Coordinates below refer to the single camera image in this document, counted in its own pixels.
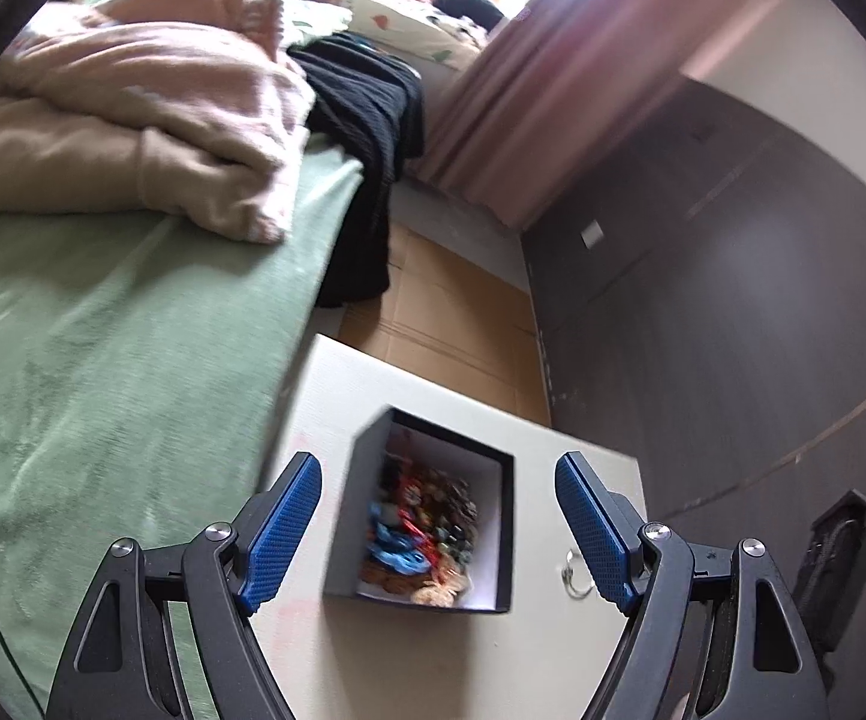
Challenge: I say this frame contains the black knitted cloth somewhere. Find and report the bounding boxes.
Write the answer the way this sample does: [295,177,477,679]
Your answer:
[287,34,426,308]

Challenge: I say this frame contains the black square box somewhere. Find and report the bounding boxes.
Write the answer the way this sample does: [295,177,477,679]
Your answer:
[324,406,515,614]

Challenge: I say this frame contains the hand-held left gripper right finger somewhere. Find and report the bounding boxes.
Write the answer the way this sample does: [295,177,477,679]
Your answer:
[555,451,831,720]

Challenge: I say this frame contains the blue flower bracelet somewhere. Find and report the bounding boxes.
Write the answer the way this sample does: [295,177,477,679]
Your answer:
[368,519,435,577]

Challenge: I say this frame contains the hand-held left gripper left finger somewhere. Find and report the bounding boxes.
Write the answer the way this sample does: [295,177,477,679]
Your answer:
[47,451,325,720]

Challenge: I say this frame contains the pink fleece blanket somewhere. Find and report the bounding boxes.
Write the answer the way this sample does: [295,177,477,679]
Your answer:
[0,0,315,245]

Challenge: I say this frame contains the green bed sheet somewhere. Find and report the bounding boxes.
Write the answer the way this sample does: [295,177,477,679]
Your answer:
[0,127,366,720]

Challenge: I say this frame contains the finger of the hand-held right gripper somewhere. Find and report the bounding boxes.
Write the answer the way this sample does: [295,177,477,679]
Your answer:
[793,490,866,650]

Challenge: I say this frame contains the black round cushion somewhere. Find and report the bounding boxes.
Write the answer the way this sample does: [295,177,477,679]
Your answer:
[433,0,507,29]

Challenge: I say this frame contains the white square table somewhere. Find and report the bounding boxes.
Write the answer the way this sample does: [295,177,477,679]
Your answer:
[253,334,648,720]

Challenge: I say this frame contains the silver key ring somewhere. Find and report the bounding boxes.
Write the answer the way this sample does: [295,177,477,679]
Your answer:
[560,549,591,601]

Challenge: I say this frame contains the flattened cardboard sheets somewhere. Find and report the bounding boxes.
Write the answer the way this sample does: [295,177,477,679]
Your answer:
[339,221,554,428]

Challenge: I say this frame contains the colourful hair ties pile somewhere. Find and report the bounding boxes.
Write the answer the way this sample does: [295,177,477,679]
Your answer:
[380,461,480,593]

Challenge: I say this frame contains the printed windowsill cushion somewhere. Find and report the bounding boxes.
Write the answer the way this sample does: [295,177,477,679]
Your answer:
[283,0,494,72]

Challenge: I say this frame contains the pink curtain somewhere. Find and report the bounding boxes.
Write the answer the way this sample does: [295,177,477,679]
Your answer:
[410,0,801,230]

